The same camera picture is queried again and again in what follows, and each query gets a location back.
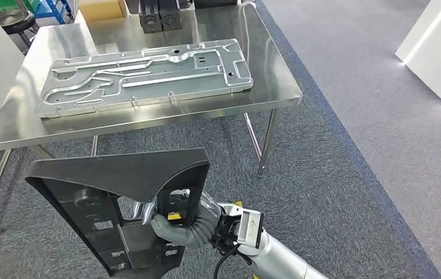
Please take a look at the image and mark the blue metal cart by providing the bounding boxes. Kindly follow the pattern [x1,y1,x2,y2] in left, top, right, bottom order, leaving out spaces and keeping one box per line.
[33,0,75,24]

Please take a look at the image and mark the brown cardboard box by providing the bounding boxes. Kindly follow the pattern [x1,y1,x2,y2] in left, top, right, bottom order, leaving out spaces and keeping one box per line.
[77,0,129,22]

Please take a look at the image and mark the black plastic frame part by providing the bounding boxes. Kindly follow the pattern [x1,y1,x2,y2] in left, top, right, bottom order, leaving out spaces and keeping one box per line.
[24,148,211,279]

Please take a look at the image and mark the green crate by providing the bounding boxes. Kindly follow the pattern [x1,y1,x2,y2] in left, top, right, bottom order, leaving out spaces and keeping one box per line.
[0,0,40,16]

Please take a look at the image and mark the grey metal fixture plate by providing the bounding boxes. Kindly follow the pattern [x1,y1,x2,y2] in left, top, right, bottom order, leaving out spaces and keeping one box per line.
[34,38,254,119]

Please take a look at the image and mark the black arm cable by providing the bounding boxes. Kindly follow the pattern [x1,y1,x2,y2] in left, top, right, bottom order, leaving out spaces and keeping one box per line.
[212,244,240,279]

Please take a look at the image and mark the white wrist camera on bracket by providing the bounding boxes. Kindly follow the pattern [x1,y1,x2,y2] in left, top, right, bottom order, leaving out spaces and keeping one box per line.
[211,208,264,255]

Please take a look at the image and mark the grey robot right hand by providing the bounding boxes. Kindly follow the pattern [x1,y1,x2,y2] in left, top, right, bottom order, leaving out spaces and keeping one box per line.
[131,188,223,250]

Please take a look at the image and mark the steel workbench table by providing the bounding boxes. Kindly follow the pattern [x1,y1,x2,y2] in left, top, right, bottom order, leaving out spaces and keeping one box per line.
[0,3,303,234]

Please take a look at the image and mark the white display plinth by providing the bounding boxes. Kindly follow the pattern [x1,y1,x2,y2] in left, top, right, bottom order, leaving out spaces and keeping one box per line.
[394,0,441,122]

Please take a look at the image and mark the black round stool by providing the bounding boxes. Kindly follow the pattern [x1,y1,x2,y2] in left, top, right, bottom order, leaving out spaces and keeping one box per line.
[0,9,40,49]

